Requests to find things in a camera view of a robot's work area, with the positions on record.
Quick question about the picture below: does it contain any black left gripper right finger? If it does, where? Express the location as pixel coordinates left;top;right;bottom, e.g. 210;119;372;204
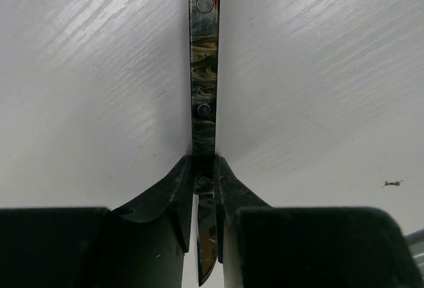
214;157;423;287

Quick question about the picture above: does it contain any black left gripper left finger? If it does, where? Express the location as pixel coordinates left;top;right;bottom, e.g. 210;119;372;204
1;156;193;287

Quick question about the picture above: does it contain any steel table knife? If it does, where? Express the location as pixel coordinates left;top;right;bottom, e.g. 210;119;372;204
189;0;220;285

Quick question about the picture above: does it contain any aluminium mounting rail frame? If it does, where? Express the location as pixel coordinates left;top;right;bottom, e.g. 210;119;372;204
405;229;424;254

